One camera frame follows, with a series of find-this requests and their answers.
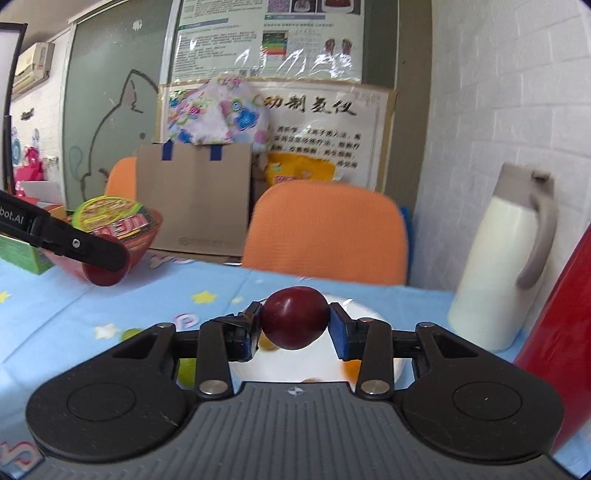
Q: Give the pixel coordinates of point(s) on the air conditioner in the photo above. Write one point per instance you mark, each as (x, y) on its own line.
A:
(34, 67)

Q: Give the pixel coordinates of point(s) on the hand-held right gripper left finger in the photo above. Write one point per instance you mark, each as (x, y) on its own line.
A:
(254, 333)

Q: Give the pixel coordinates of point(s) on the red translucent bowl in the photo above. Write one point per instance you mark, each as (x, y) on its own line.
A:
(145, 240)

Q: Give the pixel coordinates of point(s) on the red thermos jug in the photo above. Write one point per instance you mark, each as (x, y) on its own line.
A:
(563, 332)

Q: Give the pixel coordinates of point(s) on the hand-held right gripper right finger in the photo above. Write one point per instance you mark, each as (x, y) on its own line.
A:
(339, 333)

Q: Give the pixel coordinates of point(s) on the dark red plum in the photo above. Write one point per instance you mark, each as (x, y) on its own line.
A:
(295, 318)
(104, 278)

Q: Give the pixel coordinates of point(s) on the white thermos jug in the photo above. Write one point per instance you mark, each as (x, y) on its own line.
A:
(489, 258)

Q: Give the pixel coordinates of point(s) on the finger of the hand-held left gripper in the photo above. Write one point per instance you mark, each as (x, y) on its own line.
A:
(87, 247)

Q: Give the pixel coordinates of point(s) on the calligraphy wall poster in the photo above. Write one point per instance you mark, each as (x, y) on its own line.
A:
(323, 124)

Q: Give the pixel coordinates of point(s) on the floral cloth bag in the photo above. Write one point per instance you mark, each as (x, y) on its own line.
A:
(207, 115)

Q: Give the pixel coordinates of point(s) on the laminated wall poster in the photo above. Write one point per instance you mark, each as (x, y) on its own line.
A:
(258, 37)

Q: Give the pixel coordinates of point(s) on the orange chair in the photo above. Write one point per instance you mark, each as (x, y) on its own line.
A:
(122, 177)
(323, 230)

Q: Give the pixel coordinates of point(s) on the green fruit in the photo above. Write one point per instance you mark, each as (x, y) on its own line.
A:
(188, 371)
(134, 333)

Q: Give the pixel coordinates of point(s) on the black-framed white board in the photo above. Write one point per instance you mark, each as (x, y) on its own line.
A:
(9, 92)

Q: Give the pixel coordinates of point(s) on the green box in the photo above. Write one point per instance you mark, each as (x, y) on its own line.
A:
(21, 256)

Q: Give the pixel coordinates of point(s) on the instant noodle cup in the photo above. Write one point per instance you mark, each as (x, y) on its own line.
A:
(111, 217)

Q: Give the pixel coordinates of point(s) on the blue star-printed tablecloth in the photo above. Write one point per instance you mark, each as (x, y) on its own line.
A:
(161, 295)

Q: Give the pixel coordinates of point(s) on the white plate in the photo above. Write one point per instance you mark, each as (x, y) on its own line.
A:
(295, 367)

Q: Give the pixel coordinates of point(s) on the orange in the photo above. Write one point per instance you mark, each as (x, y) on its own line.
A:
(351, 370)
(268, 345)
(314, 381)

